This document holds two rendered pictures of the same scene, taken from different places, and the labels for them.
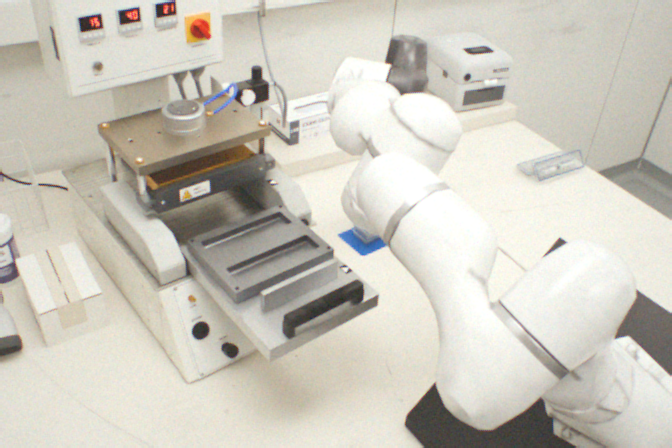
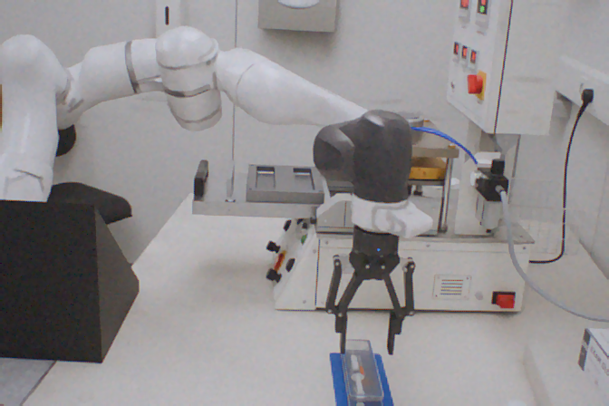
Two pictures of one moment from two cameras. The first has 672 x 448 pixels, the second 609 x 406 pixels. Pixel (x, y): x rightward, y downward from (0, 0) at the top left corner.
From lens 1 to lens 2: 214 cm
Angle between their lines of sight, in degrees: 105
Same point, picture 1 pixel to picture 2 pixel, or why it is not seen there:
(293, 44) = not seen: outside the picture
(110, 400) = not seen: hidden behind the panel
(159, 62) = (467, 102)
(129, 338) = not seen: hidden behind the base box
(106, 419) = (277, 228)
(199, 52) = (478, 110)
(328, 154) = (542, 384)
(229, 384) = (256, 258)
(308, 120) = (595, 348)
